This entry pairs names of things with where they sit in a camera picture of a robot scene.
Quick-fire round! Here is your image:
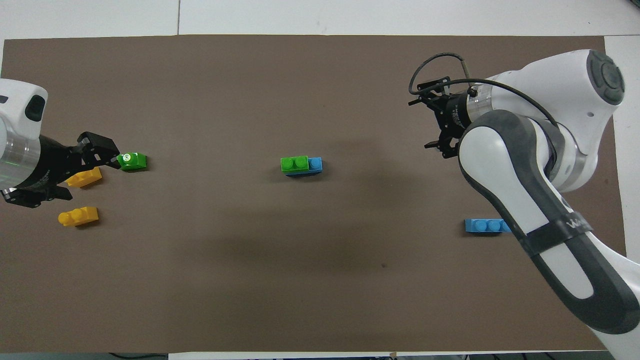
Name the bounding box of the green two-stud brick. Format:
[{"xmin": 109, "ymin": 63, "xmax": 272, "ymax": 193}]
[
  {"xmin": 280, "ymin": 156, "xmax": 311, "ymax": 174},
  {"xmin": 117, "ymin": 152, "xmax": 148, "ymax": 172}
]

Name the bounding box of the blue three-stud brick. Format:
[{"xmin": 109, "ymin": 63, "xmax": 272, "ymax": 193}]
[
  {"xmin": 465, "ymin": 218, "xmax": 514, "ymax": 234},
  {"xmin": 286, "ymin": 157, "xmax": 324, "ymax": 177}
]

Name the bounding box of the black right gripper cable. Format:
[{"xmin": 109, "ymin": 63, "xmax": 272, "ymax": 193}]
[{"xmin": 408, "ymin": 52, "xmax": 559, "ymax": 126}]

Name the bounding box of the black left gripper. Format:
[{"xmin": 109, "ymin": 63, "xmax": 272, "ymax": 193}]
[{"xmin": 0, "ymin": 131, "xmax": 122, "ymax": 208}]

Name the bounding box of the yellow two-stud brick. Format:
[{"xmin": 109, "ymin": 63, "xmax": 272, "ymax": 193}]
[
  {"xmin": 66, "ymin": 167, "xmax": 103, "ymax": 188},
  {"xmin": 58, "ymin": 206, "xmax": 99, "ymax": 227}
]

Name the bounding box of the brown table mat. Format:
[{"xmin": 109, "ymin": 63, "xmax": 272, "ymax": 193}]
[{"xmin": 0, "ymin": 35, "xmax": 628, "ymax": 354}]

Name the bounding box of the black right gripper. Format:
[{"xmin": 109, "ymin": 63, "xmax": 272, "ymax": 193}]
[{"xmin": 407, "ymin": 76, "xmax": 473, "ymax": 160}]

